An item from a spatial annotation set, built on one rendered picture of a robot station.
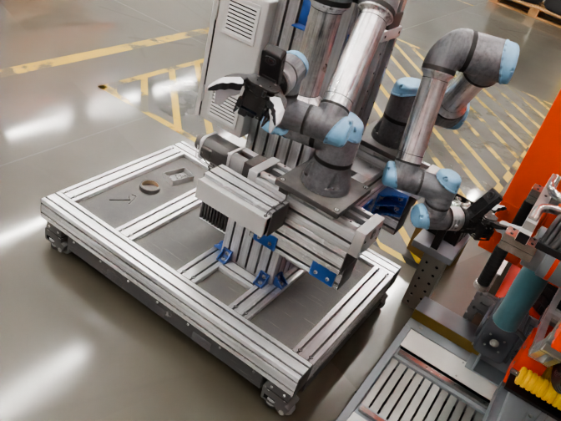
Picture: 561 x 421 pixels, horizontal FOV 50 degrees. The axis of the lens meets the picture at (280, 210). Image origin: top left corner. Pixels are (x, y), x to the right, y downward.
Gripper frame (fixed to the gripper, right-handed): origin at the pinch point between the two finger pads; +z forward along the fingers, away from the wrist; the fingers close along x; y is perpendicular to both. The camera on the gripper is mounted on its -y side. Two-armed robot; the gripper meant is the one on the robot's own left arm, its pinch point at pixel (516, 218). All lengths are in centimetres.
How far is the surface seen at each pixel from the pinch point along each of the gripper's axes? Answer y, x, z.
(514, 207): 9.4, -20.6, 17.0
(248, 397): 83, 3, -71
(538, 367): 30.5, 34.4, 3.6
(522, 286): 16.3, 13.8, 2.6
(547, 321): 21.0, 24.2, 8.0
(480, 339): 53, 2, 11
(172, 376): 83, -6, -97
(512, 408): 60, 27, 15
